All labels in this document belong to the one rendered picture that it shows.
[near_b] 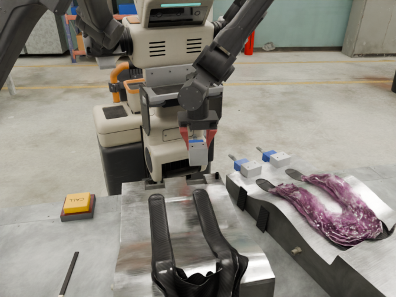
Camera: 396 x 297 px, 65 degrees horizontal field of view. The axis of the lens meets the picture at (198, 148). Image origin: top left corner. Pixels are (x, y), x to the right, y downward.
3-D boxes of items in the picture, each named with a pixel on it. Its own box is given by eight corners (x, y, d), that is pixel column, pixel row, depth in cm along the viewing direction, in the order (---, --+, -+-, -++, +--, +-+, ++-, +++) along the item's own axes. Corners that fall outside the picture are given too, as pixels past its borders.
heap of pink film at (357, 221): (260, 192, 82) (263, 167, 78) (310, 174, 89) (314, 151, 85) (340, 263, 62) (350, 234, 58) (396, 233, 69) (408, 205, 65)
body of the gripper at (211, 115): (218, 126, 78) (219, 98, 75) (178, 128, 78) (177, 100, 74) (214, 116, 84) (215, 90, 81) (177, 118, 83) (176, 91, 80)
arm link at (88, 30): (119, 33, 90) (104, 21, 89) (122, 13, 80) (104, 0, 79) (100, 56, 87) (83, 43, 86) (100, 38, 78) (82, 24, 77)
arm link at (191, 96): (236, 65, 74) (207, 43, 72) (233, 79, 64) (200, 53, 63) (207, 102, 80) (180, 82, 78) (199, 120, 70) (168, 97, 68)
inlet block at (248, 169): (222, 164, 99) (223, 149, 97) (235, 159, 101) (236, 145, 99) (246, 185, 89) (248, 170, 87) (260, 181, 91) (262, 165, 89)
